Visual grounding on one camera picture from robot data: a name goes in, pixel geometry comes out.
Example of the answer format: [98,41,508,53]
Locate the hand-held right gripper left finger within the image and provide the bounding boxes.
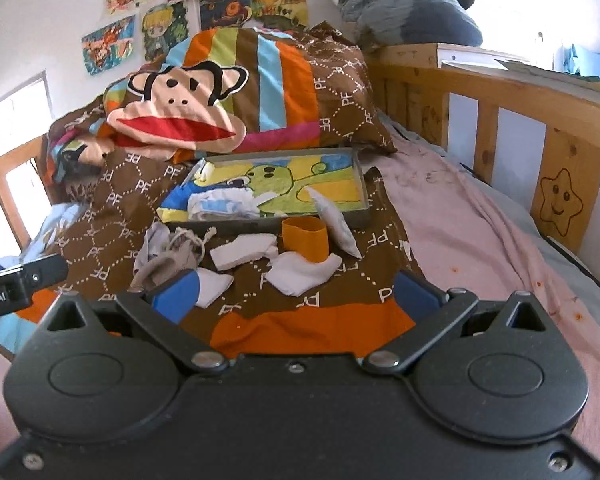
[35,268,229,375]

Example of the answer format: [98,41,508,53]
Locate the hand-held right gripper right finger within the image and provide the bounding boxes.
[362,271,556,376]

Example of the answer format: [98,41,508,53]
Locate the grey shallow box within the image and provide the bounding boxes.
[157,147,373,236]

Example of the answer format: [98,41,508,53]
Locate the white sock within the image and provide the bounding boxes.
[209,232,281,271]

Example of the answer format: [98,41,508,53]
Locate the white terry cloth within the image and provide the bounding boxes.
[266,252,343,297]

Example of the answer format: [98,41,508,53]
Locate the orange fabric band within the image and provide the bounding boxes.
[281,216,328,263]

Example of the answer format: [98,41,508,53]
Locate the light blue blanket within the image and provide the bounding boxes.
[0,200,96,346]

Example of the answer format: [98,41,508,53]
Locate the pink bedsheet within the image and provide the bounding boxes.
[375,110,600,466]

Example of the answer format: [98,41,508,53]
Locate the white blue printed cloth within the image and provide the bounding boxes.
[187,187,261,221]

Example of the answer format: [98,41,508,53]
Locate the brown lattice printed blanket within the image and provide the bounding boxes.
[15,150,461,356]

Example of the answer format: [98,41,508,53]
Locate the wooden bed end board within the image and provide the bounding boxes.
[0,132,51,266]

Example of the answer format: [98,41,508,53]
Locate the monkey printed pillow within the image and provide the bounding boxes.
[42,105,126,196]

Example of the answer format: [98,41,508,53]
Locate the grey blue mattress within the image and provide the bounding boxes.
[530,212,600,306]

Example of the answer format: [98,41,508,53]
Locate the window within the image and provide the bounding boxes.
[0,71,48,121]

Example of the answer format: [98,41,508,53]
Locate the monkey face striped quilt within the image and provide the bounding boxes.
[100,22,398,166]

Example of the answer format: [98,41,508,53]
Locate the orange blue cartoon poster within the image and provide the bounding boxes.
[81,16,137,77]

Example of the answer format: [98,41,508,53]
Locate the blond character poster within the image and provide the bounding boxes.
[141,0,191,61]

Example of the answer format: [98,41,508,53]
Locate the plastic bag of clothes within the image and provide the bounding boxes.
[330,0,483,53]

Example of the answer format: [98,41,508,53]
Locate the dark swirl poster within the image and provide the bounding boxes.
[199,0,253,31]

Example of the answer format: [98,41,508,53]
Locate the yellow landscape poster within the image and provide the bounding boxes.
[250,0,308,28]

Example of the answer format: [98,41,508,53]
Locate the wooden bed guard rail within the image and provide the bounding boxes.
[365,42,600,256]

